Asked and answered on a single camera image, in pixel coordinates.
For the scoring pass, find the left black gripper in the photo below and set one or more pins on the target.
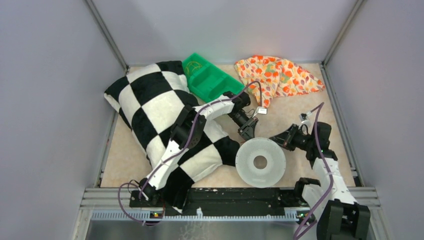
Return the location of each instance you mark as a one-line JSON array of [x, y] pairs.
[[247, 131]]

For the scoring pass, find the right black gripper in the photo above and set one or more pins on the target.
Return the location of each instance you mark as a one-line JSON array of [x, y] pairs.
[[285, 139]]

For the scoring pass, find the grey filament spool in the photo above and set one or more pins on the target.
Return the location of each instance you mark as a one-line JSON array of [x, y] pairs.
[[260, 162]]

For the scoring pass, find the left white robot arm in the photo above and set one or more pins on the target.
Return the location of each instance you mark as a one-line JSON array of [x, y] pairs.
[[187, 132]]

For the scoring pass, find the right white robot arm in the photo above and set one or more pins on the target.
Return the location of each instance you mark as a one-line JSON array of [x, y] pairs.
[[338, 215]]

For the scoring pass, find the orange floral cloth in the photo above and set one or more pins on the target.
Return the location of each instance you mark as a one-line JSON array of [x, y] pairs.
[[278, 77]]

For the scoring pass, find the green plastic compartment bin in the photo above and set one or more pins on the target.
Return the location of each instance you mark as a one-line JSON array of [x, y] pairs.
[[206, 80]]

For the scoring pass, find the black white checkered pillow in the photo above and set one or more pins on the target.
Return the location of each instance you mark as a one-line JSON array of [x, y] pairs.
[[149, 100]]

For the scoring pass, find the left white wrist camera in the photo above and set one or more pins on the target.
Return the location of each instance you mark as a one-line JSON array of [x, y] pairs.
[[261, 111]]

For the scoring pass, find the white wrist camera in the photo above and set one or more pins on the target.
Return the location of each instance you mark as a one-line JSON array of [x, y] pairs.
[[261, 111], [305, 118]]

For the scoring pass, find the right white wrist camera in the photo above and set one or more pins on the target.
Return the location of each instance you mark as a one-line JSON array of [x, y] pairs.
[[305, 118]]

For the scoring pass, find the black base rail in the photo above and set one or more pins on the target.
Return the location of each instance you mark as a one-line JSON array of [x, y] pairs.
[[228, 202]]

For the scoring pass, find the white toothed cable strip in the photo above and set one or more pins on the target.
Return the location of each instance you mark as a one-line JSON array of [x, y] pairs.
[[148, 215]]

